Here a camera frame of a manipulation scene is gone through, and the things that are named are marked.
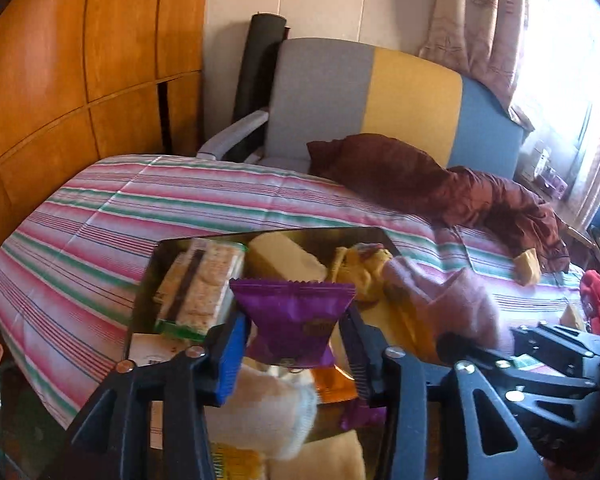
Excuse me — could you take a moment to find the maroon jacket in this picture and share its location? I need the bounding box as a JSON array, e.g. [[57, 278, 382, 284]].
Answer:
[[306, 133, 570, 272]]

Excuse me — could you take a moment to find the striped bed sheet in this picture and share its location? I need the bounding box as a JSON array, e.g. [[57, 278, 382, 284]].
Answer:
[[0, 155, 582, 426]]

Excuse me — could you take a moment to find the floral curtain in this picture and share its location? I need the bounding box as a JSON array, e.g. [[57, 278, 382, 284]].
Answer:
[[419, 0, 529, 122]]

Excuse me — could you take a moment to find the grey yellow blue chair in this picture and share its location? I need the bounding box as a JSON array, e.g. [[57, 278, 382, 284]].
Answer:
[[197, 38, 524, 178]]

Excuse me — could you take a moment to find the gold tin box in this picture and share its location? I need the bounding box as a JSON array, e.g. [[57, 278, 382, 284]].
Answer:
[[125, 227, 449, 479]]

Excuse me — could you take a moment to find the yellow plush toy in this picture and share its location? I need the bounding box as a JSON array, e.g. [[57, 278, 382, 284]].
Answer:
[[327, 243, 393, 304]]

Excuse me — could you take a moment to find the red fleece blanket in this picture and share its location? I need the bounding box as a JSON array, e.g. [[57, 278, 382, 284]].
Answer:
[[580, 270, 600, 336]]

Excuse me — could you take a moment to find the orange snack bag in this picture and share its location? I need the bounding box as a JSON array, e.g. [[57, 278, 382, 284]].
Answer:
[[311, 366, 358, 404]]

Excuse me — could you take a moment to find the white sock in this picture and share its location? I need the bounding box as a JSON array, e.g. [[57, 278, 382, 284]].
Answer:
[[204, 364, 318, 460]]

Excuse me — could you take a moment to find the purple snack packet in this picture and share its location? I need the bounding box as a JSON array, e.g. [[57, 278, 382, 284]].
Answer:
[[230, 278, 355, 370]]

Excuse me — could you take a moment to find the wooden wardrobe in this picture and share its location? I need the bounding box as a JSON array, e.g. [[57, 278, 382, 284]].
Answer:
[[0, 0, 206, 246]]

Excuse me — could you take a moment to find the cracker packet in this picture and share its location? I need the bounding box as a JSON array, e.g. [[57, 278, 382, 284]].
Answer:
[[154, 237, 247, 341]]

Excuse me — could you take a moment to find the yellow sponge with holes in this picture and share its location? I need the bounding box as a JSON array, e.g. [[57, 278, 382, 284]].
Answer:
[[559, 304, 588, 332]]

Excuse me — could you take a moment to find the black rolled mat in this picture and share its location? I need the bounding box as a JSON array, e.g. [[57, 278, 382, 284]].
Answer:
[[226, 13, 289, 164]]

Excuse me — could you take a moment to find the large white perfume box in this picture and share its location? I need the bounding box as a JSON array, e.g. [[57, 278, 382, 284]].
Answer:
[[129, 333, 190, 450]]

